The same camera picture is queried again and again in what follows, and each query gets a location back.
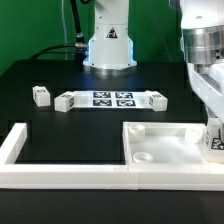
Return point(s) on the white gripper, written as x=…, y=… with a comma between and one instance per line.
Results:
x=209, y=87

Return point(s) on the white square table top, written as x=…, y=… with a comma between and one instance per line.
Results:
x=164, y=143

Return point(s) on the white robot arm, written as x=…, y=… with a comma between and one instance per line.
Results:
x=202, y=41

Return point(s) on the white marker tag sheet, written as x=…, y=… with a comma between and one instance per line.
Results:
x=111, y=100

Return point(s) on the white U-shaped fence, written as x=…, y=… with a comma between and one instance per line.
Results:
x=208, y=176

